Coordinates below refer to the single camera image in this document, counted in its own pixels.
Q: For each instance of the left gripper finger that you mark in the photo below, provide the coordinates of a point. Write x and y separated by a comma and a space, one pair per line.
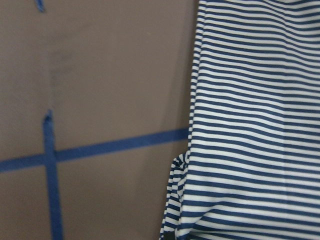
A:
168, 236

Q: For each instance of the blue white striped polo shirt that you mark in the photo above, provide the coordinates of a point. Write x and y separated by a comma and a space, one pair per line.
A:
252, 167

